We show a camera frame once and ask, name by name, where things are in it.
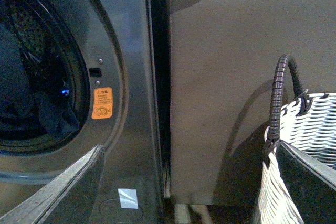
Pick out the white rectangular sticker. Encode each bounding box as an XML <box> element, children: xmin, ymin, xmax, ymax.
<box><xmin>118</xmin><ymin>188</ymin><xmax>139</xmax><ymax>209</ymax></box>

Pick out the orange warning sticker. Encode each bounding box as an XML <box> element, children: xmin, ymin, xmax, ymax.
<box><xmin>91</xmin><ymin>87</ymin><xmax>113</xmax><ymax>120</ymax></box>

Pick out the dark wrapped basket handle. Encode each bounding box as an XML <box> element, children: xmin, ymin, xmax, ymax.
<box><xmin>264</xmin><ymin>54</ymin><xmax>312</xmax><ymax>157</ymax></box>

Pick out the dark navy garment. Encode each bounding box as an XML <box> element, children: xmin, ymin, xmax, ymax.
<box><xmin>0</xmin><ymin>0</ymin><xmax>81</xmax><ymax>137</ymax></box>

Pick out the white woven laundry basket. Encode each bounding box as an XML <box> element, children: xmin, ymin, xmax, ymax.
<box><xmin>251</xmin><ymin>93</ymin><xmax>335</xmax><ymax>223</ymax></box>

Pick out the grey front-load washing machine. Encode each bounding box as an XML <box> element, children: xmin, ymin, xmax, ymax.
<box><xmin>1</xmin><ymin>0</ymin><xmax>163</xmax><ymax>223</ymax></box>

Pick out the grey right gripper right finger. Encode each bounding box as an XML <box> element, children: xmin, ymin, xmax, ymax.
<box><xmin>277</xmin><ymin>141</ymin><xmax>335</xmax><ymax>223</ymax></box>

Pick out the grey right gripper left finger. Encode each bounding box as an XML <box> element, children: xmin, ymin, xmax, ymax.
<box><xmin>1</xmin><ymin>145</ymin><xmax>104</xmax><ymax>223</ymax></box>

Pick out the grey side cabinet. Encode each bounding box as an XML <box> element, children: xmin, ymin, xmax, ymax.
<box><xmin>168</xmin><ymin>0</ymin><xmax>335</xmax><ymax>206</ymax></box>

